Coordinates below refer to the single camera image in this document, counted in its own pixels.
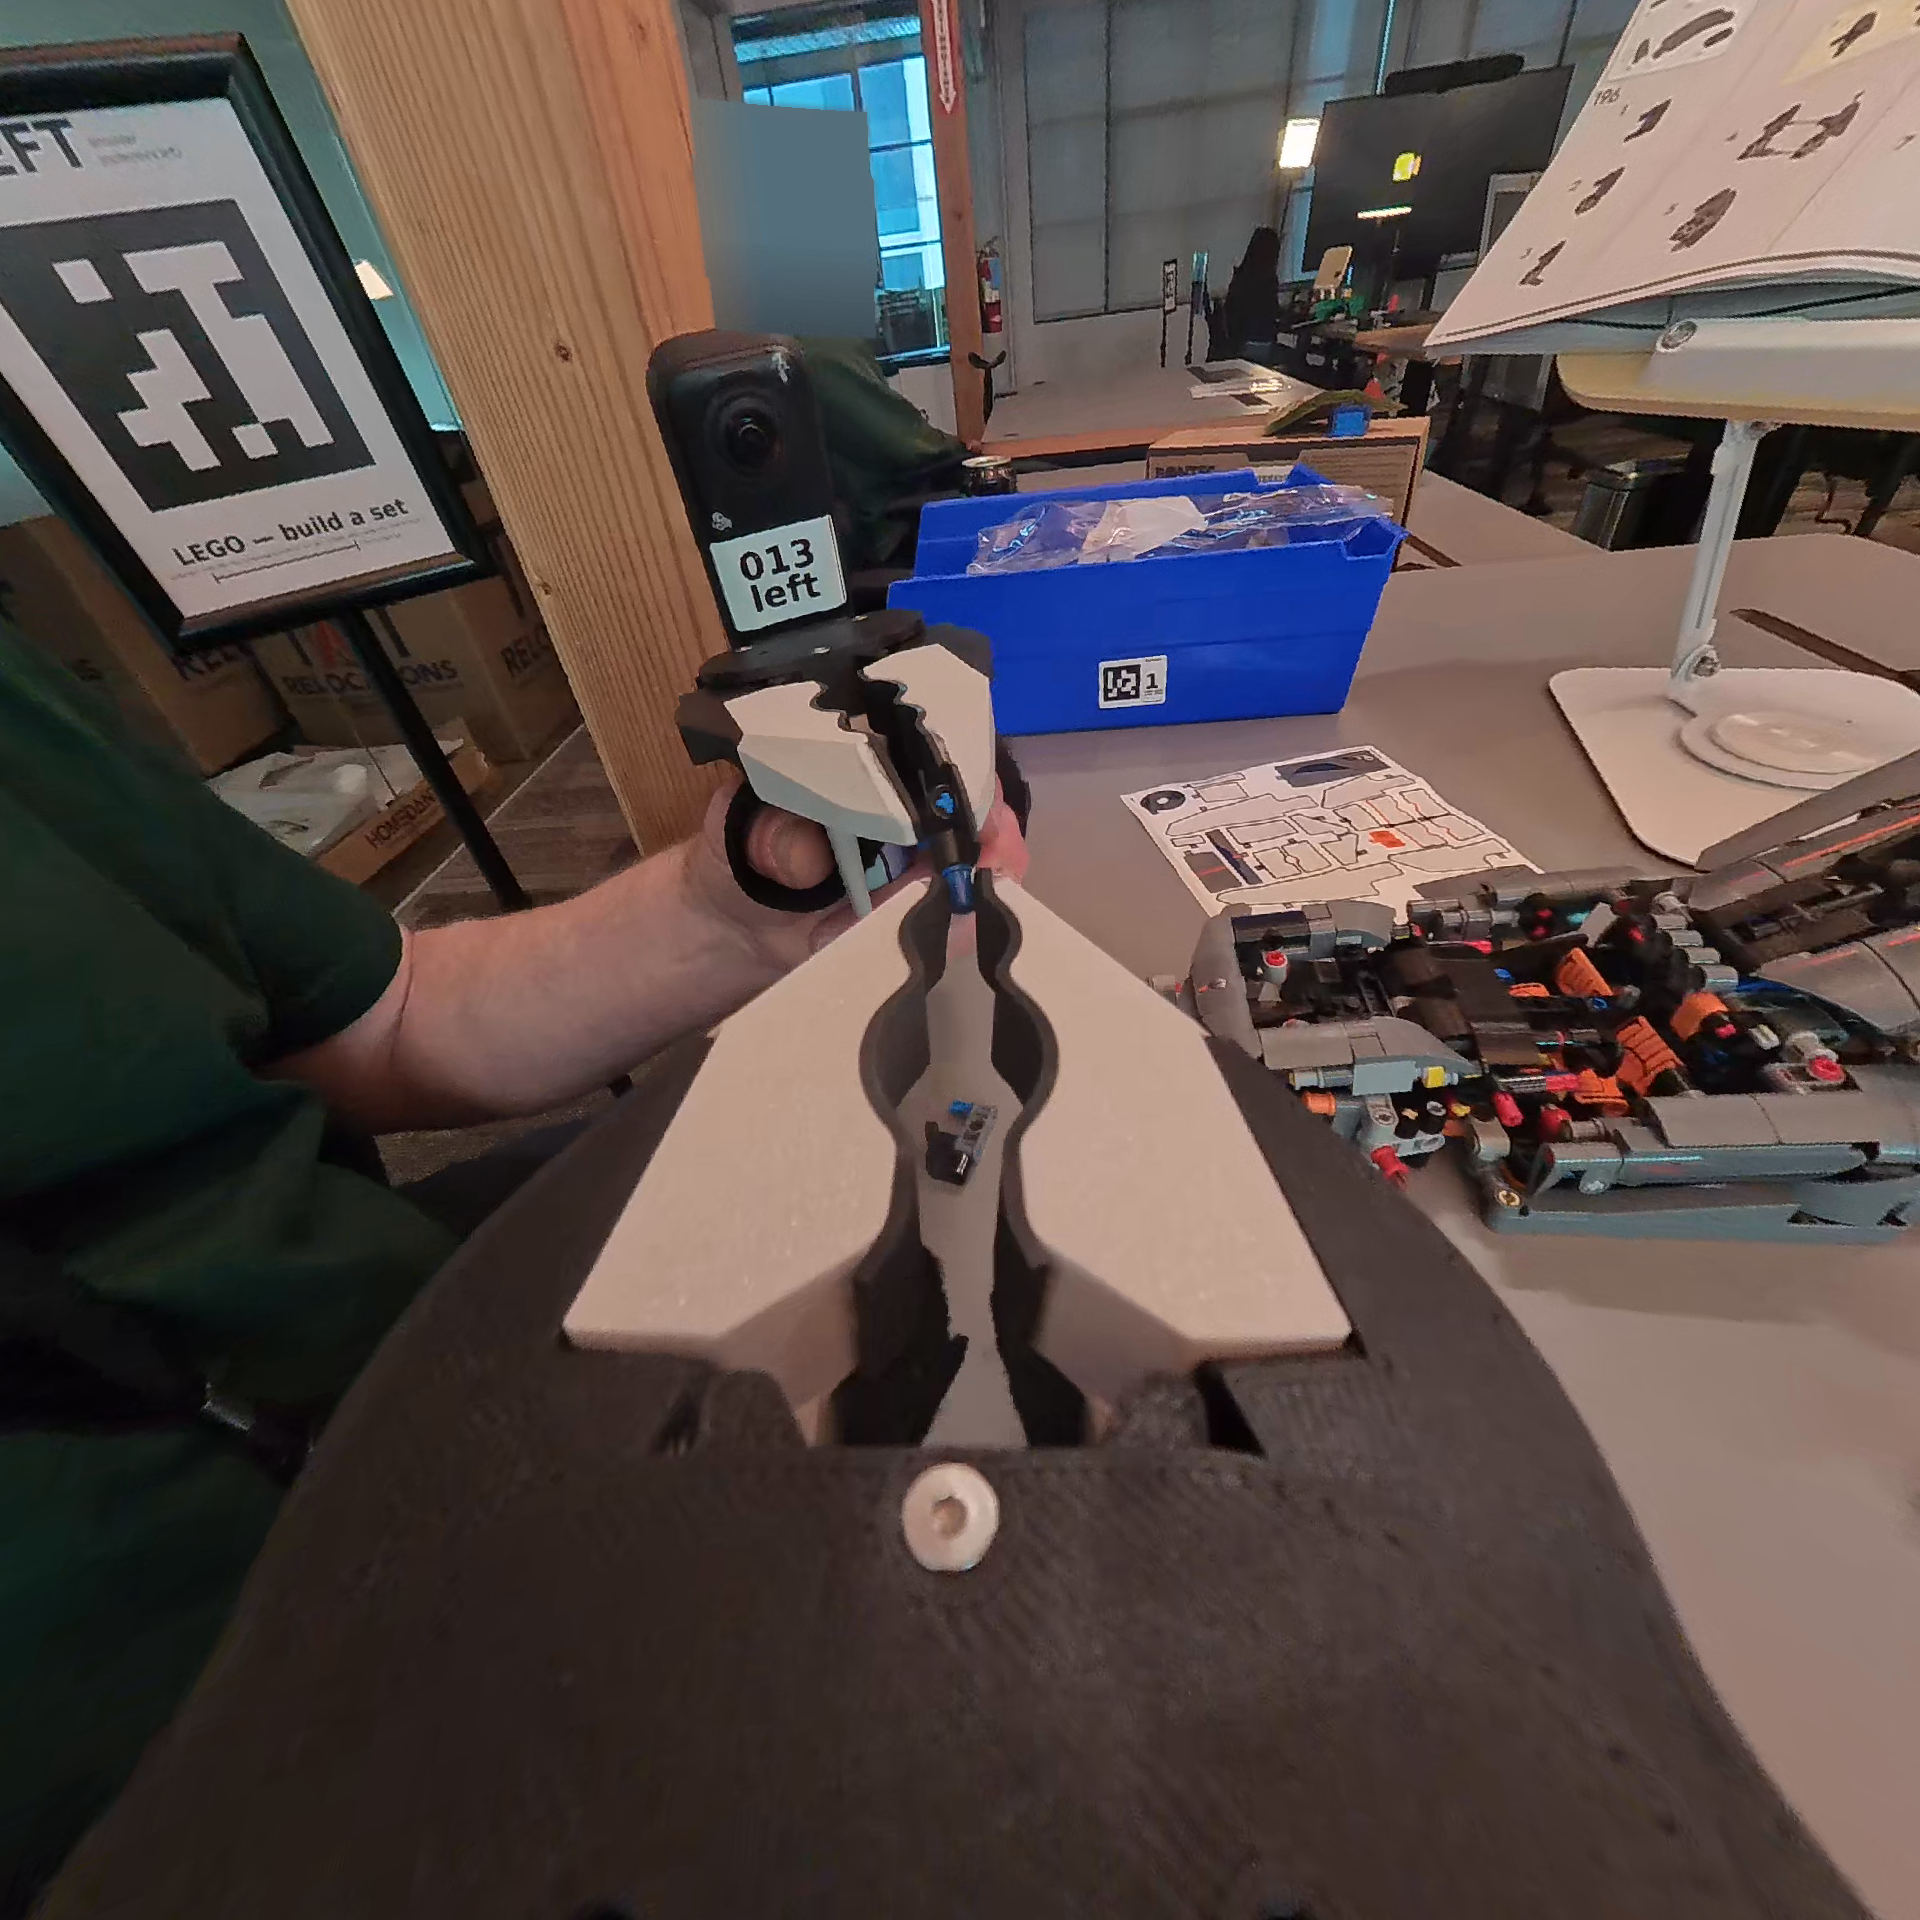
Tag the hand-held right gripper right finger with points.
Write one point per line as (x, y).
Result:
(1185, 1201)

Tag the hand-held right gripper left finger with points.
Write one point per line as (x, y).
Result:
(721, 1201)

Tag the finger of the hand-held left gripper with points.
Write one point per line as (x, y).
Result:
(818, 749)
(967, 705)

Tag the black and blue lego connector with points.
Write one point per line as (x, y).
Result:
(957, 839)

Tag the person's left forearm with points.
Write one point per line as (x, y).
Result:
(525, 1004)

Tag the grey lego car model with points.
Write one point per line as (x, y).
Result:
(1576, 1049)

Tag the person's left hand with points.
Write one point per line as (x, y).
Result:
(779, 937)

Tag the blue plastic parts bin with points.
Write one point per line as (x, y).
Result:
(1200, 629)

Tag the clear plastic bags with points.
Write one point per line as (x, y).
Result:
(1154, 528)

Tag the red fire extinguisher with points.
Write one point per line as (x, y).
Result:
(989, 292)

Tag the brown cardboard moving box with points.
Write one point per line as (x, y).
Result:
(480, 675)
(90, 661)

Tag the black sign stand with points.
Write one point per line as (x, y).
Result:
(435, 749)

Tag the white sticker sheet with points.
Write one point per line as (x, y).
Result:
(1349, 839)

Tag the open box with white foam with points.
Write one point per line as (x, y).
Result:
(376, 839)

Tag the framed marker sign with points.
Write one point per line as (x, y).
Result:
(225, 495)

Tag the white book stand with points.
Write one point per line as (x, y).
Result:
(1651, 749)

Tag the open instruction book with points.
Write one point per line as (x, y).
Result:
(1725, 148)

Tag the wide wooden post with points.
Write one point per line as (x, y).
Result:
(525, 375)

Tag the slim wooden post red sign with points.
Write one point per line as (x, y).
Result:
(957, 225)

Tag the black wall monitor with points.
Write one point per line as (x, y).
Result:
(1424, 180)

